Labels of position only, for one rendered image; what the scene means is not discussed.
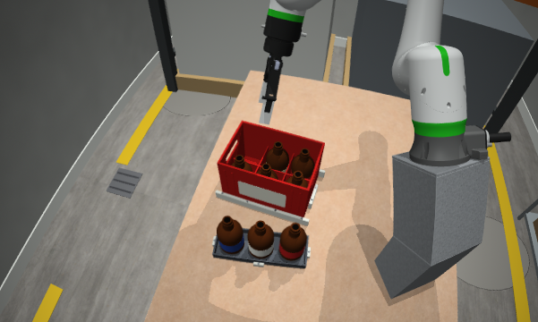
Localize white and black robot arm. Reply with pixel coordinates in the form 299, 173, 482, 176
261, 0, 511, 166

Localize red plastic crate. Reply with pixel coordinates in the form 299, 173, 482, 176
217, 121, 321, 217

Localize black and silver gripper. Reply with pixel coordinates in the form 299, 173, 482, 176
259, 37, 294, 125

